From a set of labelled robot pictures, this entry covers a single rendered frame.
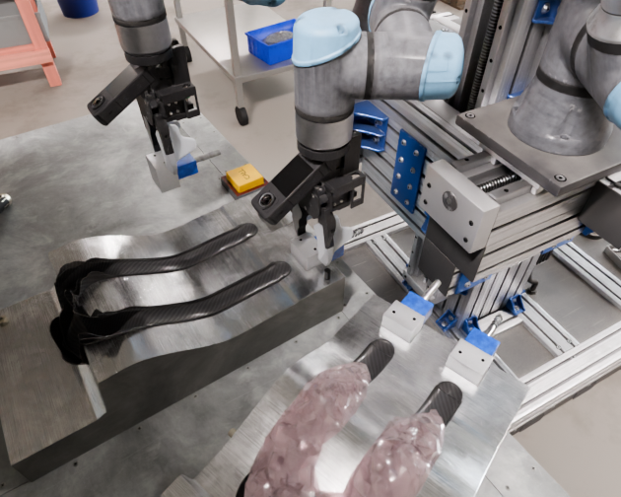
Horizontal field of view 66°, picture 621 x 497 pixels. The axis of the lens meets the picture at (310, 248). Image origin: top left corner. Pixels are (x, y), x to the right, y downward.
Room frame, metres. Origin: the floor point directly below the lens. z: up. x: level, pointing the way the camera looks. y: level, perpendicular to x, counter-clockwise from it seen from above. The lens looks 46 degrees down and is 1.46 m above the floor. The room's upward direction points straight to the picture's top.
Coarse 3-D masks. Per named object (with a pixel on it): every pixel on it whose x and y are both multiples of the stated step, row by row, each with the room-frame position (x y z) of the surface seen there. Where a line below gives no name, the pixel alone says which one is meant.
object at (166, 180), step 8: (160, 152) 0.73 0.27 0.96; (208, 152) 0.76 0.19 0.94; (216, 152) 0.76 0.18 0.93; (152, 160) 0.70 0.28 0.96; (160, 160) 0.70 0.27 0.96; (184, 160) 0.72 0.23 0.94; (192, 160) 0.72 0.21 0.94; (200, 160) 0.74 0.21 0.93; (152, 168) 0.69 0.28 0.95; (160, 168) 0.68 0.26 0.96; (184, 168) 0.71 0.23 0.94; (192, 168) 0.71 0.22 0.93; (152, 176) 0.71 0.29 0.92; (160, 176) 0.68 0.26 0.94; (168, 176) 0.69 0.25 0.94; (176, 176) 0.69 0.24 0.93; (184, 176) 0.71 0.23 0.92; (160, 184) 0.68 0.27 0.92; (168, 184) 0.68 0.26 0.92; (176, 184) 0.69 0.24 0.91
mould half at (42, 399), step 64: (256, 192) 0.69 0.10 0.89; (64, 256) 0.49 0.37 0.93; (128, 256) 0.51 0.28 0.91; (256, 256) 0.53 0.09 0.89; (192, 320) 0.40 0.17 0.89; (256, 320) 0.41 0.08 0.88; (320, 320) 0.46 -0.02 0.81; (0, 384) 0.32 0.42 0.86; (64, 384) 0.32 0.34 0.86; (128, 384) 0.30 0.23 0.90; (192, 384) 0.34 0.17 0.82; (64, 448) 0.24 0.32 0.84
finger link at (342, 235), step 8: (336, 216) 0.52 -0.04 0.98; (336, 224) 0.52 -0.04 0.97; (320, 232) 0.50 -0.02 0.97; (336, 232) 0.52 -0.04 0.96; (344, 232) 0.52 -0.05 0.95; (352, 232) 0.53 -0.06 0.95; (320, 240) 0.50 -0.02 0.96; (336, 240) 0.51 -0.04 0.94; (344, 240) 0.52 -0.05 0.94; (320, 248) 0.50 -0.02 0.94; (328, 248) 0.49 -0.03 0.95; (336, 248) 0.51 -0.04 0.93; (320, 256) 0.50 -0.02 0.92; (328, 256) 0.50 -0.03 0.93; (328, 264) 0.51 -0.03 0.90
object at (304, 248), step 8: (360, 232) 0.59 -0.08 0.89; (296, 240) 0.54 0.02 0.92; (304, 240) 0.54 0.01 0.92; (312, 240) 0.54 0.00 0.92; (296, 248) 0.53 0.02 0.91; (304, 248) 0.52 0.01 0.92; (312, 248) 0.52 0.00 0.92; (296, 256) 0.53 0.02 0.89; (304, 256) 0.51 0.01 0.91; (312, 256) 0.51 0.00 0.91; (336, 256) 0.54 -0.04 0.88; (304, 264) 0.51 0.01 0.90; (312, 264) 0.51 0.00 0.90
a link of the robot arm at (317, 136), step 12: (300, 120) 0.52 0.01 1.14; (348, 120) 0.52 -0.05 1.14; (300, 132) 0.52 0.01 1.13; (312, 132) 0.51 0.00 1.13; (324, 132) 0.51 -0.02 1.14; (336, 132) 0.51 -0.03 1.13; (348, 132) 0.52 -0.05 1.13; (312, 144) 0.51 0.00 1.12; (324, 144) 0.51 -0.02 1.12; (336, 144) 0.51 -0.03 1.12
